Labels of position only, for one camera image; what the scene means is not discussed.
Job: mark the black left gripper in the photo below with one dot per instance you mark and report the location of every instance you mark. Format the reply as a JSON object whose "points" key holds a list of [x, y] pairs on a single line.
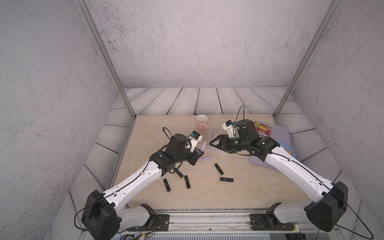
{"points": [[194, 156]]}

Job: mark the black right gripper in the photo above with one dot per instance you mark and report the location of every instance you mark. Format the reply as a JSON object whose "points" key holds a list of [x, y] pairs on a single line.
{"points": [[219, 145]]}

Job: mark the black lipstick tube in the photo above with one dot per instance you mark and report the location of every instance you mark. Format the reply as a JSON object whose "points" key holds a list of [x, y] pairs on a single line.
{"points": [[219, 169], [188, 185], [168, 188], [178, 173]]}

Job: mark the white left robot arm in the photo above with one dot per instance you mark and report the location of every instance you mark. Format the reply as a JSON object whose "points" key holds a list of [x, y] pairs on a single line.
{"points": [[105, 215]]}

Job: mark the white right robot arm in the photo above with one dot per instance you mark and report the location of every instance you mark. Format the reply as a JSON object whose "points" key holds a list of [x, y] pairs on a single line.
{"points": [[329, 201]]}

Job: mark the pink ceramic mug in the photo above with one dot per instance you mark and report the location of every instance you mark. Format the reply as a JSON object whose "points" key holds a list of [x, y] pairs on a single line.
{"points": [[202, 123]]}

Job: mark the Fox's fruits candy bag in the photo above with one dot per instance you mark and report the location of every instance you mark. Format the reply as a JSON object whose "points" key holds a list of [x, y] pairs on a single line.
{"points": [[263, 130]]}

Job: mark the lilac plastic tray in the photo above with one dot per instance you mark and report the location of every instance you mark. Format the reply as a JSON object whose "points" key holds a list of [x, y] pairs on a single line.
{"points": [[280, 134]]}

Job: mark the light blue plate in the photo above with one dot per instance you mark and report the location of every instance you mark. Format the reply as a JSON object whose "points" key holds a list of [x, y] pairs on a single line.
{"points": [[288, 148]]}

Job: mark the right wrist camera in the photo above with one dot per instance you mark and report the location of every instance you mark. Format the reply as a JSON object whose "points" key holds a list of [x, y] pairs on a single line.
{"points": [[230, 127]]}

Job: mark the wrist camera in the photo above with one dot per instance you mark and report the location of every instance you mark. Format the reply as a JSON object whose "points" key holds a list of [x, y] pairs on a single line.
{"points": [[230, 127], [194, 138]]}

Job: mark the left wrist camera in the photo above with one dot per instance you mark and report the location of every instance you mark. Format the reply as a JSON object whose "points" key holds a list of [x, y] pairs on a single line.
{"points": [[194, 138]]}

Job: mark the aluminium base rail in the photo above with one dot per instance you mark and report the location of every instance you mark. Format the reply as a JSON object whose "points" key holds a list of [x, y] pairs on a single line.
{"points": [[246, 224]]}

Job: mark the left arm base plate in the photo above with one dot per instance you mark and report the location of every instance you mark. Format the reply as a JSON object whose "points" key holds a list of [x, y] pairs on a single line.
{"points": [[157, 223]]}

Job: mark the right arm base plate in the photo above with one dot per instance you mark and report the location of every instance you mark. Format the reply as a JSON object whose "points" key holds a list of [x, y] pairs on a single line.
{"points": [[264, 222]]}

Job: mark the left aluminium frame post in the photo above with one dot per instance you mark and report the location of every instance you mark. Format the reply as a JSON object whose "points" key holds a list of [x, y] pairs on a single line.
{"points": [[87, 16]]}

